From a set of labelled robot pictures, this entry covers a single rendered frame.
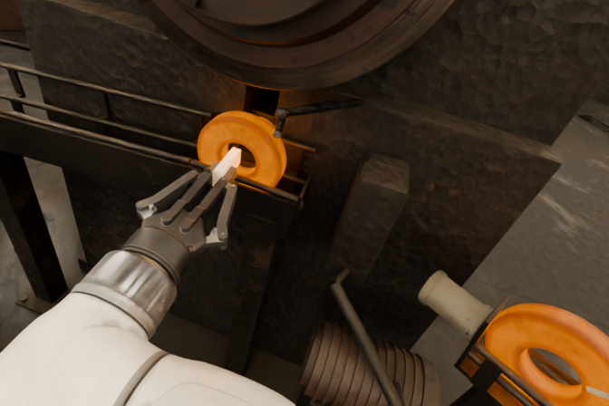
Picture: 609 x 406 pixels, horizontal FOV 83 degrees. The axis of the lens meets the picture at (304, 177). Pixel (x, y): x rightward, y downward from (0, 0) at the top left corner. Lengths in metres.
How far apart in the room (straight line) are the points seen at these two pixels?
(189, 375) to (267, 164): 0.34
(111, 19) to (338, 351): 0.68
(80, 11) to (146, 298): 0.53
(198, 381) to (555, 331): 0.40
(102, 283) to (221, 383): 0.15
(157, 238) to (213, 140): 0.23
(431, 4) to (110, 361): 0.45
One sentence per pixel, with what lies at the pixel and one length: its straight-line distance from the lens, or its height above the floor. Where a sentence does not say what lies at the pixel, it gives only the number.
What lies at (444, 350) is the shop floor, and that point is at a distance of 1.43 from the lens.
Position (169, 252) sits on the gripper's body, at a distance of 0.41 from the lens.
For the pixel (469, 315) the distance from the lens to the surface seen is 0.57.
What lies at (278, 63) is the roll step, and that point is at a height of 0.93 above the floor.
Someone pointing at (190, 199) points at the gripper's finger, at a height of 0.75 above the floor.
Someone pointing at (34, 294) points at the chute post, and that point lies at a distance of 1.36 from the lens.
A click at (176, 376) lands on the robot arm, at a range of 0.33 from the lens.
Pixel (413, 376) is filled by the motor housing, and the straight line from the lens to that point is 0.67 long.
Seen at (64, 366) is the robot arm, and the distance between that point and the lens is 0.35.
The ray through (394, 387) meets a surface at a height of 0.56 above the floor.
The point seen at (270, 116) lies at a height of 0.77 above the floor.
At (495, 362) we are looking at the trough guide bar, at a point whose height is 0.67.
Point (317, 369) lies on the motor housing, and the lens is 0.63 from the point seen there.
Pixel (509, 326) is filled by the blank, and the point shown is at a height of 0.72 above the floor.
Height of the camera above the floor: 1.08
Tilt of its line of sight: 36 degrees down
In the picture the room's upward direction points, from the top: 15 degrees clockwise
